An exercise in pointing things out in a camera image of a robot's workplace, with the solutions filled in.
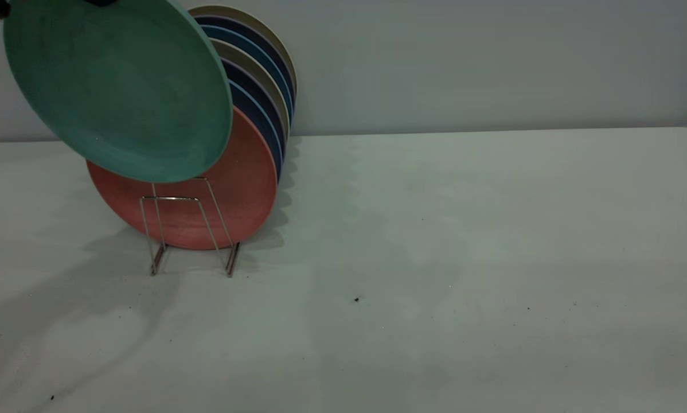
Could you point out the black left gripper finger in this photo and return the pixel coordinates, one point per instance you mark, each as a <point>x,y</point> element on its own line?
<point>101,2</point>

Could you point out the green plate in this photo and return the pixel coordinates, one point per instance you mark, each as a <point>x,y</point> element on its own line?
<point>120,92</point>

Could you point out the tan plate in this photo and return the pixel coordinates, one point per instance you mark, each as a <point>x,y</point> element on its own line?
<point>263,67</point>
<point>263,24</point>

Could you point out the dark navy plate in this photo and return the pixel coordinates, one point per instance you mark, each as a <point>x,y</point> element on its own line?
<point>263,86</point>
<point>263,37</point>

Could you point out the teal blue plate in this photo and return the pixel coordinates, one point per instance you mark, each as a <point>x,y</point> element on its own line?
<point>263,51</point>

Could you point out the salmon red plate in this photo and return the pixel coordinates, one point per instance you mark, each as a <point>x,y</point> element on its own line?
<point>246,189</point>

